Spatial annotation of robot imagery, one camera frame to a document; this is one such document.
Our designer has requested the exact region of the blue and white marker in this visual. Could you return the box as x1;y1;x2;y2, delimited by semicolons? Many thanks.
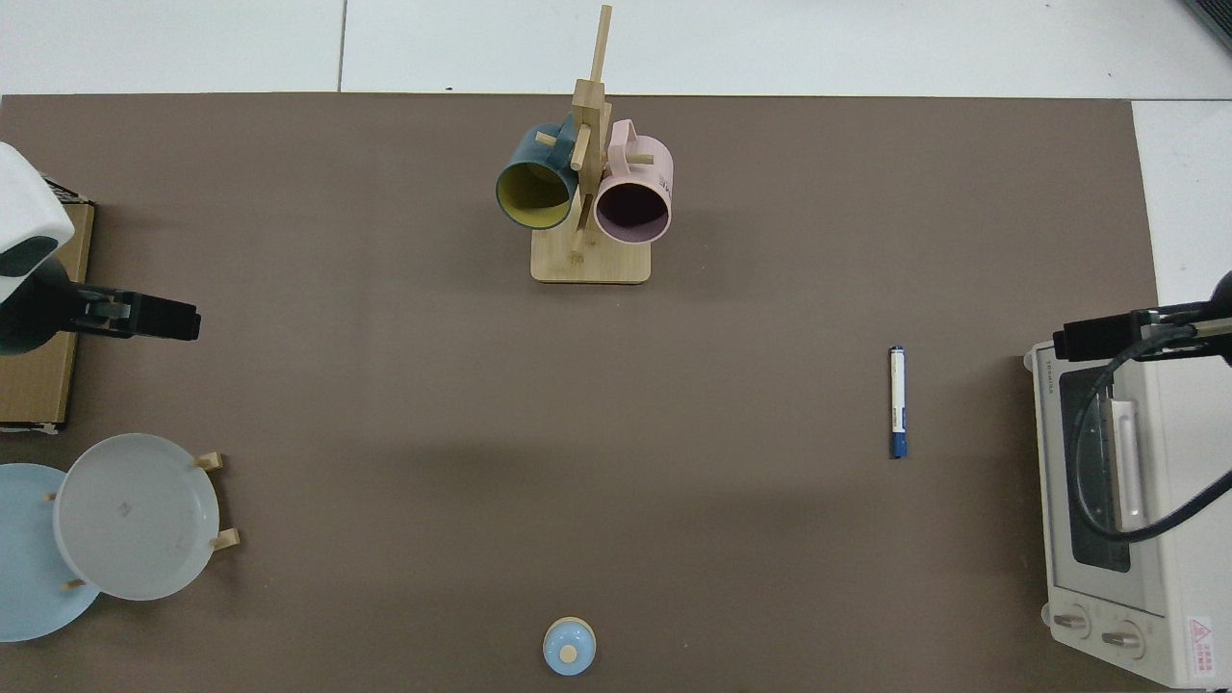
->
887;346;911;460

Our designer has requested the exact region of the wooden plate rack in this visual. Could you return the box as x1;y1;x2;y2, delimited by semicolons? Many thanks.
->
41;450;242;592

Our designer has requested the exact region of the pale toaster oven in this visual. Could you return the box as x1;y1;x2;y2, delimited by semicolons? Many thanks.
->
1023;339;1232;690

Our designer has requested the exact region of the grey plate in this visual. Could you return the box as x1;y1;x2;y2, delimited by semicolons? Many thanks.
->
53;433;221;603

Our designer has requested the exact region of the brown table cloth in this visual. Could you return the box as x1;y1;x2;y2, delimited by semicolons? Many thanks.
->
0;92;1161;693

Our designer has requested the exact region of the light blue plate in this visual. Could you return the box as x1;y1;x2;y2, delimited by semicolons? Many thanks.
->
0;463;102;643

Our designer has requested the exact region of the dark corner object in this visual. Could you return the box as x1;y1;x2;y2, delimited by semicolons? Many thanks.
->
1182;0;1232;51

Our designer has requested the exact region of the dark teal cup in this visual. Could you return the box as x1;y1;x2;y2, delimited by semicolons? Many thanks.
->
496;114;583;231

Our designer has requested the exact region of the wooden cup stand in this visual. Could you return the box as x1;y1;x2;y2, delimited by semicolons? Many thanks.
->
530;5;653;285

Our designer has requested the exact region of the pink cup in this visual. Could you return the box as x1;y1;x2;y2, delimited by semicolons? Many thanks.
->
593;119;674;245

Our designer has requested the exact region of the small blue round lid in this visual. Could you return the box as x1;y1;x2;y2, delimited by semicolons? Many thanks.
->
543;617;598;678

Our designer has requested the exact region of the wire basket with wooden floor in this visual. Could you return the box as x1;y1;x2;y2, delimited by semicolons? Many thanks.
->
0;175;97;434

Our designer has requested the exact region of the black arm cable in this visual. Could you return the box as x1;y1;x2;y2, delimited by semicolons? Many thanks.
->
1066;327;1232;543

